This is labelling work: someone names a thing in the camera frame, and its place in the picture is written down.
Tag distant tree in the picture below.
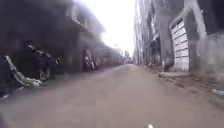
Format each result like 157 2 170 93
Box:
123 49 132 64

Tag parked motorcycle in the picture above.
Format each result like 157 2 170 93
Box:
82 49 100 72
23 41 62 82

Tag grey-brown dusty road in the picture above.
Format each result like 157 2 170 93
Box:
0 63 224 128

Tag dark sooty building row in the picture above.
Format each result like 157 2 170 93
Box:
0 0 125 98

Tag grey building with pale shutter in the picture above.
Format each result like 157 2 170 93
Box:
132 0 224 75

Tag littered dirt verge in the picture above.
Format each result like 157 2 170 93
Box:
144 64 224 108

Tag pale debris pile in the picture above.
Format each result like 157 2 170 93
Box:
3 54 44 89

